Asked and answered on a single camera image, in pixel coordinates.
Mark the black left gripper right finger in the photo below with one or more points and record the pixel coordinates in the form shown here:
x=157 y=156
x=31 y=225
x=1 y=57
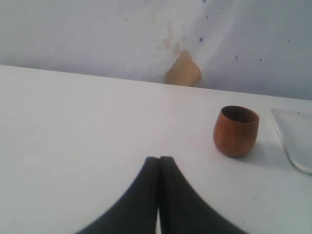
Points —
x=182 y=210

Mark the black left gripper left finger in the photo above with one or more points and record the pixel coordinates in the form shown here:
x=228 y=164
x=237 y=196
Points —
x=136 y=211

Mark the brown wooden cup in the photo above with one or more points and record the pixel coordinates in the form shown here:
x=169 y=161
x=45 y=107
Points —
x=235 y=130

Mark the white rectangular tray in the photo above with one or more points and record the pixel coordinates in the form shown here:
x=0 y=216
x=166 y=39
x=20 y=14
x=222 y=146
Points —
x=294 y=129

